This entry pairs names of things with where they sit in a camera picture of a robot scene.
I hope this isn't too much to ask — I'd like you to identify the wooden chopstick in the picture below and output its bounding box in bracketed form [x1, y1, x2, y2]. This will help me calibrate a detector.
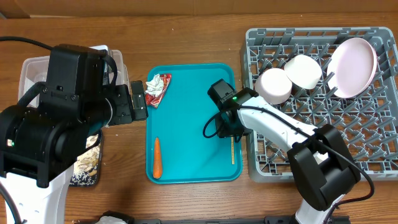
[231, 137, 235, 165]

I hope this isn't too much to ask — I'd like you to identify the red foil wrapper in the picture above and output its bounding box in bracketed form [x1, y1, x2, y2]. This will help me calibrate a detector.
[145, 73, 172, 108]

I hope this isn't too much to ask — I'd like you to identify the orange carrot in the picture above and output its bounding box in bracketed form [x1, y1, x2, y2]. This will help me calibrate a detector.
[152, 138, 163, 179]

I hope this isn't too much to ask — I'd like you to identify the white bowl with food scraps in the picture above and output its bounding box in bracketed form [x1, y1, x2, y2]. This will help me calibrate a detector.
[254, 68, 292, 105]

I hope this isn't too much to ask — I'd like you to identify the small white bowl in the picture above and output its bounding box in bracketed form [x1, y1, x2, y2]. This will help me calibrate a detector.
[284, 55, 322, 90]

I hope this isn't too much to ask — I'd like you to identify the large white plate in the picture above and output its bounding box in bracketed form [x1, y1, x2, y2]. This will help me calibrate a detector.
[326, 38, 377, 98]

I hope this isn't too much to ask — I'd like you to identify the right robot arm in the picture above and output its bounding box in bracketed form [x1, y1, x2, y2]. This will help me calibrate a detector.
[208, 79, 361, 223]

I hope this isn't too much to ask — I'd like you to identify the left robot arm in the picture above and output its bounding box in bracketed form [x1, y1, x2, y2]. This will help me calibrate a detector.
[1, 44, 148, 223]

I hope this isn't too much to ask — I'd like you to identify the grey dishwasher rack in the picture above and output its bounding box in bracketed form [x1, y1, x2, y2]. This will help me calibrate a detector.
[241, 27, 397, 181]

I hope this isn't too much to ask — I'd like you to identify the teal serving tray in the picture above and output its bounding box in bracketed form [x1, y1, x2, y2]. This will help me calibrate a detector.
[146, 63, 243, 184]

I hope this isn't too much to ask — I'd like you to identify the black plastic tray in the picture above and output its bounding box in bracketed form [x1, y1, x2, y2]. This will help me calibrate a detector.
[68, 129, 104, 187]

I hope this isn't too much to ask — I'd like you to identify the clear plastic storage bin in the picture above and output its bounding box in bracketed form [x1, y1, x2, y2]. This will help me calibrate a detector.
[18, 44, 129, 110]

